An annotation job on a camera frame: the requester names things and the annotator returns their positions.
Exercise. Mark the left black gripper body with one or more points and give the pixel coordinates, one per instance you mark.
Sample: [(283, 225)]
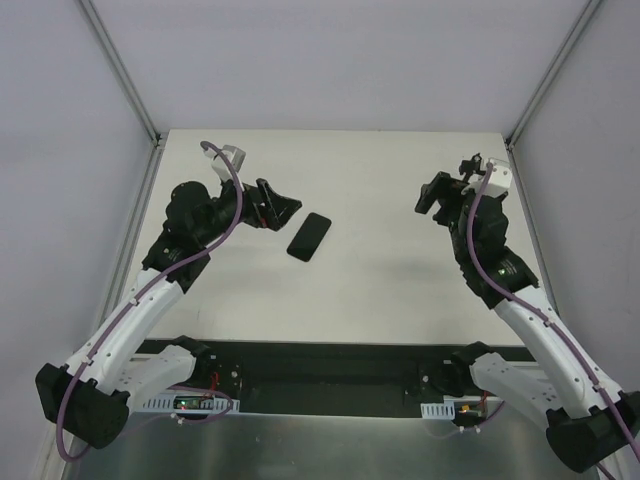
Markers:
[(263, 203)]

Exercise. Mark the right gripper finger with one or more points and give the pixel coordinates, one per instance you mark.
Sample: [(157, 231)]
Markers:
[(471, 167), (427, 197)]

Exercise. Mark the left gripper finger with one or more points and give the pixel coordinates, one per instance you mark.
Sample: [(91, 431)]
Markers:
[(274, 200), (273, 221)]

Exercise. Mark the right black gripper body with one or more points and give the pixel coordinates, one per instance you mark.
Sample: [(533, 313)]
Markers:
[(439, 189)]

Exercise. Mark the black smartphone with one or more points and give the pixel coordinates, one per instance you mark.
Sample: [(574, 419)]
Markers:
[(308, 238)]

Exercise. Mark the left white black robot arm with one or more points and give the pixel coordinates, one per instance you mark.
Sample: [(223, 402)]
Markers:
[(92, 395)]

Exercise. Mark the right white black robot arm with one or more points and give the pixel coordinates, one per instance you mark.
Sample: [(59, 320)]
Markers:
[(586, 415)]

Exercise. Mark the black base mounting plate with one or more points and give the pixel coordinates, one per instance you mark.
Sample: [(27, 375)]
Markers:
[(344, 380)]

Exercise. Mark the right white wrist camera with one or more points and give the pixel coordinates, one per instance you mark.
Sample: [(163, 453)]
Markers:
[(500, 177)]

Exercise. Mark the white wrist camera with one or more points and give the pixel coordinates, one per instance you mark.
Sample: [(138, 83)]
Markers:
[(500, 177), (235, 155)]

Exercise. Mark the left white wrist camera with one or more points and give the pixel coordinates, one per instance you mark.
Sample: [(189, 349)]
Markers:
[(235, 155)]

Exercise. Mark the right aluminium frame post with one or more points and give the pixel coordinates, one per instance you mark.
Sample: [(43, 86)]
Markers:
[(573, 37)]

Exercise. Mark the aluminium frame post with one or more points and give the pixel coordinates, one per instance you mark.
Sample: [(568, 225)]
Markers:
[(114, 60), (573, 37)]

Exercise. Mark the right white cable duct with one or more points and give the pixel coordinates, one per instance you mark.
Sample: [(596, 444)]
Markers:
[(438, 411)]

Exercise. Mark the white cable duct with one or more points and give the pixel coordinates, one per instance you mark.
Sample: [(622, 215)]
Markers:
[(438, 411), (178, 402)]

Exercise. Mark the left white cable duct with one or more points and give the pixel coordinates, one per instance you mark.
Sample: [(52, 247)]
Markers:
[(178, 402)]

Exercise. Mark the left aluminium frame post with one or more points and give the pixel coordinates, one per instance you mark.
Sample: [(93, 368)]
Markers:
[(114, 60)]

